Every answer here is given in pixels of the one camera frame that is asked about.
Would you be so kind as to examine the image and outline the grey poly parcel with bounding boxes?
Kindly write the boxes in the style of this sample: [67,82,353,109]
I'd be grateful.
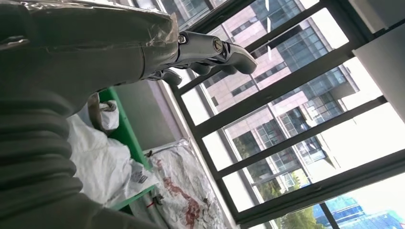
[67,99,160,209]

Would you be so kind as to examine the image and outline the grey parcel with red print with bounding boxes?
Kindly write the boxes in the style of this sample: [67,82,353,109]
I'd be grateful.
[149,139,227,229]

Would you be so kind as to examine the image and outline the green plastic crate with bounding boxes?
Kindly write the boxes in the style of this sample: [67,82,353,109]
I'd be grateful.
[98,87,156,212]

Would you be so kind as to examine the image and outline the pink glass office building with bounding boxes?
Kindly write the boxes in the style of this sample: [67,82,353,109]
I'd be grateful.
[180,0,362,197]

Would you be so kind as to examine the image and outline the green tree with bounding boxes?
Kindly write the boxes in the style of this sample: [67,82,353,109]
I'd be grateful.
[272,205,327,229]

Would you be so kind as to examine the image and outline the blue glass building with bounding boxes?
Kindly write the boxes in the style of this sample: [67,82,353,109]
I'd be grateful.
[311,194,403,229]

